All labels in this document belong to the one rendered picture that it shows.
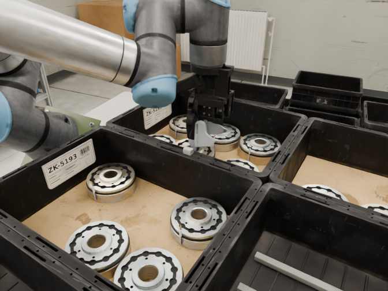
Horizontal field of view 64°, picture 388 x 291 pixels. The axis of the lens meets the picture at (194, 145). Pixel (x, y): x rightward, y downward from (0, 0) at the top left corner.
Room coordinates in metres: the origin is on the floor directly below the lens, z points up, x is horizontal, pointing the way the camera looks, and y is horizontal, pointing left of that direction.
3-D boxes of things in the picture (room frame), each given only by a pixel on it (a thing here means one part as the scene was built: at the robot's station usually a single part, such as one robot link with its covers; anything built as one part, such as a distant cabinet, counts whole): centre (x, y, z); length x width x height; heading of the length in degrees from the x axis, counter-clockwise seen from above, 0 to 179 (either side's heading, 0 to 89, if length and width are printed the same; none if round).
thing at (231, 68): (0.62, -0.03, 1.02); 0.09 x 0.08 x 0.12; 66
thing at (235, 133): (0.72, -0.07, 0.86); 0.10 x 0.10 x 0.01
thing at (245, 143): (0.66, -0.17, 0.86); 0.10 x 0.10 x 0.01
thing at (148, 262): (0.29, 0.07, 0.86); 0.05 x 0.05 x 0.01
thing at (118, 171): (0.53, 0.18, 0.86); 0.05 x 0.05 x 0.01
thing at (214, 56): (0.62, -0.03, 1.10); 0.08 x 0.08 x 0.05
